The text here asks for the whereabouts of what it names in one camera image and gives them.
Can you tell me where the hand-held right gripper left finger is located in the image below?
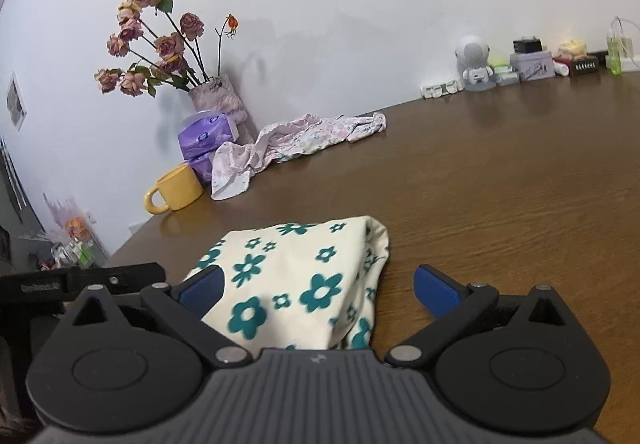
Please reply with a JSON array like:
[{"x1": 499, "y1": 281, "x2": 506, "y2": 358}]
[{"x1": 60, "y1": 265, "x2": 252, "y2": 369}]

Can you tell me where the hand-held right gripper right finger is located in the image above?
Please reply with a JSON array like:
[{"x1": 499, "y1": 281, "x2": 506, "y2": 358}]
[{"x1": 385, "y1": 265, "x2": 580, "y2": 369}]

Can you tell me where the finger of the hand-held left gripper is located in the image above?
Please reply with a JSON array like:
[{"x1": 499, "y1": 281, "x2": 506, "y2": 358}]
[{"x1": 102, "y1": 262, "x2": 167, "y2": 297}]

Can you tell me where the cream green floral garment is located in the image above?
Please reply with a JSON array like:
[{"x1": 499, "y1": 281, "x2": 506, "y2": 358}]
[{"x1": 182, "y1": 215, "x2": 390, "y2": 351}]

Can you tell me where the snack storage shelf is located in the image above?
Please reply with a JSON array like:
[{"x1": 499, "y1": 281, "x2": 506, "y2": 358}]
[{"x1": 42, "y1": 194, "x2": 112, "y2": 271}]

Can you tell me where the grey refrigerator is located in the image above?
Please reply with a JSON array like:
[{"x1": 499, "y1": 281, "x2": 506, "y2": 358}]
[{"x1": 0, "y1": 136, "x2": 48, "y2": 270}]

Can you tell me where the yellow mug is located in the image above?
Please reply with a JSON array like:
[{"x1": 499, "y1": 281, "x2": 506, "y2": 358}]
[{"x1": 144, "y1": 162, "x2": 205, "y2": 215}]

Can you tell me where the purple tissue pack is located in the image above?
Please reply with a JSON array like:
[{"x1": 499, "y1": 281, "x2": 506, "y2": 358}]
[
  {"x1": 191, "y1": 151, "x2": 219, "y2": 183},
  {"x1": 177, "y1": 110, "x2": 237, "y2": 160}
]

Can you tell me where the pink floral garment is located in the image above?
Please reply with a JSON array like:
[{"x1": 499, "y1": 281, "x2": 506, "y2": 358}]
[{"x1": 210, "y1": 111, "x2": 388, "y2": 201}]

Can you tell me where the pink fuzzy vase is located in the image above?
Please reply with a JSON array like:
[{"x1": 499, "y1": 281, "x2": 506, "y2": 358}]
[{"x1": 187, "y1": 73, "x2": 249, "y2": 126}]

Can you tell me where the dried rose bouquet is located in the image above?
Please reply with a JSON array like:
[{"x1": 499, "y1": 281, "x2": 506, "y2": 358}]
[{"x1": 94, "y1": 0, "x2": 239, "y2": 98}]

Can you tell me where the white astronaut speaker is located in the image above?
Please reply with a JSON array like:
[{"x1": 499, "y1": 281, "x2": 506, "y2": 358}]
[{"x1": 454, "y1": 34, "x2": 496, "y2": 92}]

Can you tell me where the grey tin box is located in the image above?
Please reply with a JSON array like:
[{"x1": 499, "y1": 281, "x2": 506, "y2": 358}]
[{"x1": 510, "y1": 50, "x2": 555, "y2": 83}]

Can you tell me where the black charger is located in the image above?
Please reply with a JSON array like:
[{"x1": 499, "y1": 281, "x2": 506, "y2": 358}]
[{"x1": 512, "y1": 37, "x2": 544, "y2": 55}]

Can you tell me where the dark brown box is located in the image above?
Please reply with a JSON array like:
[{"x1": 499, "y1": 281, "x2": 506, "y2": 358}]
[{"x1": 569, "y1": 56, "x2": 600, "y2": 75}]

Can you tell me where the pale yellow notepad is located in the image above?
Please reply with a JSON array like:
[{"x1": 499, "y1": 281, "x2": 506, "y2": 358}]
[{"x1": 557, "y1": 39, "x2": 587, "y2": 60}]

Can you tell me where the green spray bottle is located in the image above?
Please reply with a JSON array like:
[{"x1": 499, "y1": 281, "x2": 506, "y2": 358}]
[{"x1": 605, "y1": 34, "x2": 624, "y2": 75}]

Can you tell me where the wall poster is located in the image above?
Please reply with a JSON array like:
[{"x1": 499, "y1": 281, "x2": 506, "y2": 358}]
[{"x1": 6, "y1": 72, "x2": 27, "y2": 131}]

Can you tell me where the white charging cable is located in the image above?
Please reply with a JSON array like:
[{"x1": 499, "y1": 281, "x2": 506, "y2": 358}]
[{"x1": 610, "y1": 15, "x2": 640, "y2": 70}]

